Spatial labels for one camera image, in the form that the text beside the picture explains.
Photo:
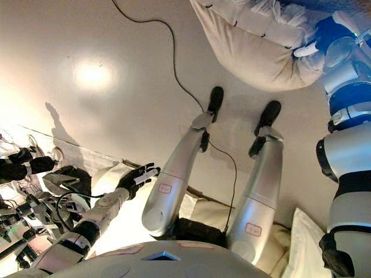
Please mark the grey robot torso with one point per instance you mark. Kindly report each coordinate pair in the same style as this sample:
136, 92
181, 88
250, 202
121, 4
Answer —
162, 265

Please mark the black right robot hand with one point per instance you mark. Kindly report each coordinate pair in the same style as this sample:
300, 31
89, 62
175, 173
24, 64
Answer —
327, 29

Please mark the silver right robot leg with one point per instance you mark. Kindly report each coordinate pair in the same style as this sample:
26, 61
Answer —
258, 197

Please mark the black robot foot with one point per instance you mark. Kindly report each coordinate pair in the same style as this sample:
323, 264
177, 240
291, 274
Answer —
269, 114
216, 100

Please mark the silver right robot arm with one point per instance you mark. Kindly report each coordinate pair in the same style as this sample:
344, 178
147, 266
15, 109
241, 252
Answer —
347, 150

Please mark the black right robot foot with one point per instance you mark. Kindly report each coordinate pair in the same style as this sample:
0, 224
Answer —
269, 114

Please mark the black padded device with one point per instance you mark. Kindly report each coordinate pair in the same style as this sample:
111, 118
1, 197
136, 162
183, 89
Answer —
17, 168

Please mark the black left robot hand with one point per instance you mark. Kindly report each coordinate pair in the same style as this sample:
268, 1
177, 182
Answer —
131, 181

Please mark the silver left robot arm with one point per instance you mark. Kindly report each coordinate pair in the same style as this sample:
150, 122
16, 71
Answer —
98, 211

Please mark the grey black equipment pile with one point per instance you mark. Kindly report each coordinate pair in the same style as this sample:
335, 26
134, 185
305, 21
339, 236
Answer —
26, 214

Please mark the black left robot foot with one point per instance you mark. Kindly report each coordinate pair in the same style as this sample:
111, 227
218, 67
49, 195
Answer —
216, 100

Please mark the white sofa pillow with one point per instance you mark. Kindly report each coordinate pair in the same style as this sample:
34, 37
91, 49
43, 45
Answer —
305, 246

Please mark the black cloth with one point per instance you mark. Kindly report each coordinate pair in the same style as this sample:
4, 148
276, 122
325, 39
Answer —
200, 231

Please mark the cream fringed pillow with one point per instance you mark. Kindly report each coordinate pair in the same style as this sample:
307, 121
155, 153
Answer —
255, 55

